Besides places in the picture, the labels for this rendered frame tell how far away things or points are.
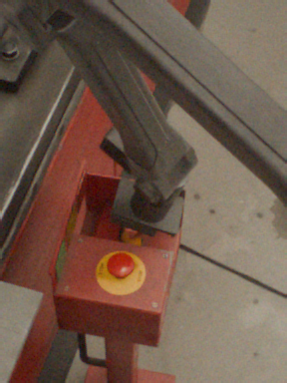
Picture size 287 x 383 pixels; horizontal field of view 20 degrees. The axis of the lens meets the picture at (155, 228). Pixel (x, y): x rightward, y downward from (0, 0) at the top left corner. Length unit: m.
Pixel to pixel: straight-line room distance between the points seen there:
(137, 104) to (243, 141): 0.27
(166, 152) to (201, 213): 1.20
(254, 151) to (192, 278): 1.44
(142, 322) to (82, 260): 0.13
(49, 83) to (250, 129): 0.67
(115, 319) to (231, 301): 0.89
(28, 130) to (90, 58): 0.43
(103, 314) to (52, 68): 0.39
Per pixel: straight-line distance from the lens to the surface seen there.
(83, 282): 1.16
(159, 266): 1.17
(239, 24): 2.66
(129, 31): 0.63
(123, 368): 1.54
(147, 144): 0.94
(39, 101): 1.24
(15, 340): 0.88
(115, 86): 0.84
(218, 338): 1.99
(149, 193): 1.02
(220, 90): 0.63
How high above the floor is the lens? 1.80
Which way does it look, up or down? 57 degrees down
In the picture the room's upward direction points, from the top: 3 degrees clockwise
